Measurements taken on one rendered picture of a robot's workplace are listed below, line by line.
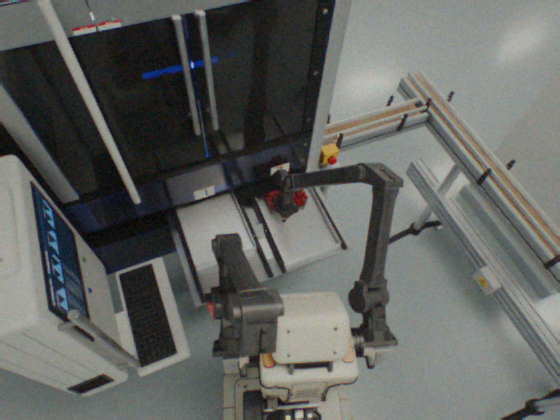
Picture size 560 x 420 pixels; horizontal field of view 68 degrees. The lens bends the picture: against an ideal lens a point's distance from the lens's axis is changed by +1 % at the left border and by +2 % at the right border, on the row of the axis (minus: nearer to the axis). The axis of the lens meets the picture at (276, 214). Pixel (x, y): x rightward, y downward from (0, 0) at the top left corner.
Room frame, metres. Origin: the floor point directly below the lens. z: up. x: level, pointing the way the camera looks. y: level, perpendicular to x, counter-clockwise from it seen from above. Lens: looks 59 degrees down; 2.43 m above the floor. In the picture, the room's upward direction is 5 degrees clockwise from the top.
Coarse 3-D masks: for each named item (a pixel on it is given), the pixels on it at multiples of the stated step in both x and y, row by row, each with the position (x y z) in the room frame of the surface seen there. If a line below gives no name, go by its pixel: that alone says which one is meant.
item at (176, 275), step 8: (168, 256) 0.82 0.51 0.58; (176, 256) 0.84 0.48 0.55; (168, 264) 0.82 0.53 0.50; (176, 264) 0.83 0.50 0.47; (168, 272) 0.81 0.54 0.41; (176, 272) 0.83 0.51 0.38; (184, 272) 0.84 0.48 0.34; (112, 280) 0.70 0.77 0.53; (176, 280) 0.82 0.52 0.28; (184, 280) 0.84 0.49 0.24; (112, 288) 0.69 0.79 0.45; (176, 288) 0.81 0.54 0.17; (184, 288) 0.83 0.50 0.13; (112, 296) 0.67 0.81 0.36; (120, 304) 0.68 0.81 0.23
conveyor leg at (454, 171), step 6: (456, 168) 1.35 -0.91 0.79; (450, 174) 1.36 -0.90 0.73; (456, 174) 1.35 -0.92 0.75; (444, 180) 1.37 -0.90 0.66; (450, 180) 1.35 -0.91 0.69; (444, 186) 1.35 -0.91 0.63; (450, 186) 1.35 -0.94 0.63; (438, 192) 1.36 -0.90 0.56; (444, 192) 1.35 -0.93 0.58; (426, 210) 1.36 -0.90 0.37; (420, 216) 1.37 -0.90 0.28; (426, 216) 1.35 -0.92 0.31; (420, 222) 1.35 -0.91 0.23; (414, 228) 1.35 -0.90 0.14; (420, 228) 1.35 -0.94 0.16
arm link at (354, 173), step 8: (336, 168) 0.81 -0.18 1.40; (344, 168) 0.79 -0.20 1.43; (352, 168) 0.74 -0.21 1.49; (360, 168) 0.73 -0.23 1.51; (288, 176) 0.90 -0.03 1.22; (296, 176) 0.88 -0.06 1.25; (304, 176) 0.86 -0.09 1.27; (312, 176) 0.84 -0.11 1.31; (320, 176) 0.82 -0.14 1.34; (328, 176) 0.80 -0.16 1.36; (336, 176) 0.79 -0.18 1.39; (344, 176) 0.77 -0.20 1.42; (352, 176) 0.73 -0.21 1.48; (360, 176) 0.71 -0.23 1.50; (296, 184) 0.86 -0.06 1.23; (304, 184) 0.84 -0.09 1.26; (312, 184) 0.82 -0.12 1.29; (320, 184) 0.80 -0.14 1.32; (328, 184) 0.79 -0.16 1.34; (336, 184) 0.78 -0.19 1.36
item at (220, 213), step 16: (224, 192) 1.03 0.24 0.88; (176, 208) 0.90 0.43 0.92; (192, 208) 0.93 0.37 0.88; (208, 208) 0.94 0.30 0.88; (224, 208) 0.94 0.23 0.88; (192, 224) 0.85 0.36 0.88; (208, 224) 0.86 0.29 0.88; (224, 224) 0.86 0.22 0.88; (240, 224) 0.87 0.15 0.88; (192, 240) 0.77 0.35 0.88; (208, 240) 0.78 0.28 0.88; (192, 256) 0.68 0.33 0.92; (208, 256) 0.70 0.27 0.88
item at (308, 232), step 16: (304, 208) 0.98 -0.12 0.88; (320, 208) 0.97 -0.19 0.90; (272, 224) 0.88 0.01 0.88; (288, 224) 0.89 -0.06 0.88; (304, 224) 0.89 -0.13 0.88; (320, 224) 0.90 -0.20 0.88; (288, 240) 0.81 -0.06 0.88; (304, 240) 0.81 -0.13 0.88; (320, 240) 0.82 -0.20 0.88; (336, 240) 0.82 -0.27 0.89; (288, 256) 0.73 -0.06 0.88; (304, 256) 0.73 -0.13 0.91
